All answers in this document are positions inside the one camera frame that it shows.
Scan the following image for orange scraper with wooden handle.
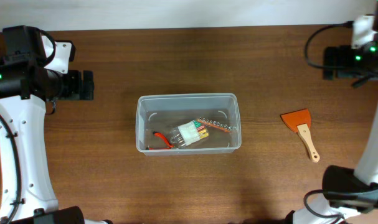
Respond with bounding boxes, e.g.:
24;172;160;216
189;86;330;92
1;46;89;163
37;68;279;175
280;109;320;163

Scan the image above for red handled pliers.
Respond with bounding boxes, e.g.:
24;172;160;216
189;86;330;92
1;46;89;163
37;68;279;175
146;131;174;151

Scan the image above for clear case of coloured bits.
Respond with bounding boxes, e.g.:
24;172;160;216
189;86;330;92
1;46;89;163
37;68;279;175
168;120;210;149

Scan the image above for clear plastic container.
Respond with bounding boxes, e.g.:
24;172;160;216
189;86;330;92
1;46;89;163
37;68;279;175
136;93;242;156

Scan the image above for orange socket rail with sockets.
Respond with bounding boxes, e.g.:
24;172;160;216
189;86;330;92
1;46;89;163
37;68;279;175
196;117;237;133

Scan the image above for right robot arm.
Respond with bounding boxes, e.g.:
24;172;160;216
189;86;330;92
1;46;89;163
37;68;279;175
284;1;378;223

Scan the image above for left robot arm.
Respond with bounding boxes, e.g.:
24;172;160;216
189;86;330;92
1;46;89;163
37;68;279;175
0;26;95;224

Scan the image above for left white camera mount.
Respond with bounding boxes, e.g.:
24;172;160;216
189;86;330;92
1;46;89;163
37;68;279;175
42;35;75;74

